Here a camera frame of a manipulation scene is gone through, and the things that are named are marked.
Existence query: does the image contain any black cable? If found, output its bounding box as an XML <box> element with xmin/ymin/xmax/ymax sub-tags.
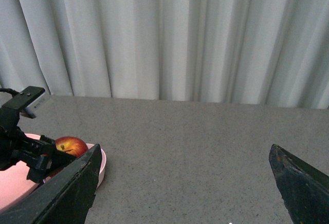
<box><xmin>0</xmin><ymin>87</ymin><xmax>20</xmax><ymax>97</ymax></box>

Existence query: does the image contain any red apple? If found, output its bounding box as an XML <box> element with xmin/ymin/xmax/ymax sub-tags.
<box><xmin>55</xmin><ymin>136</ymin><xmax>88</xmax><ymax>158</ymax></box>

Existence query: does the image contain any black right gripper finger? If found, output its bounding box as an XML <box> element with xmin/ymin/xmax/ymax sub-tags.
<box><xmin>39</xmin><ymin>135</ymin><xmax>57</xmax><ymax>151</ymax></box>
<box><xmin>52</xmin><ymin>150</ymin><xmax>76</xmax><ymax>172</ymax></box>

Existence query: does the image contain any pink plate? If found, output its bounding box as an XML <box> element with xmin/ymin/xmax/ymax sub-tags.
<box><xmin>0</xmin><ymin>133</ymin><xmax>45</xmax><ymax>212</ymax></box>

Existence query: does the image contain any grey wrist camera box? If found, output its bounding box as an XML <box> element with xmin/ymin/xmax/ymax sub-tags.
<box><xmin>1</xmin><ymin>86</ymin><xmax>50</xmax><ymax>119</ymax></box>

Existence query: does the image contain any white curtain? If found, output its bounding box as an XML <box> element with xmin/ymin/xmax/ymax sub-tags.
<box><xmin>1</xmin><ymin>0</ymin><xmax>328</xmax><ymax>108</ymax></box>

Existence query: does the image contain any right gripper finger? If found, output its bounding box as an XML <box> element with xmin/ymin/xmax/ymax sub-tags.
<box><xmin>269</xmin><ymin>144</ymin><xmax>328</xmax><ymax>223</ymax></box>
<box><xmin>1</xmin><ymin>144</ymin><xmax>102</xmax><ymax>223</ymax></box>

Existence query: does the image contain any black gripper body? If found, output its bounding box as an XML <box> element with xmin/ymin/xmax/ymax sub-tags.
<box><xmin>0</xmin><ymin>105</ymin><xmax>56</xmax><ymax>183</ymax></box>

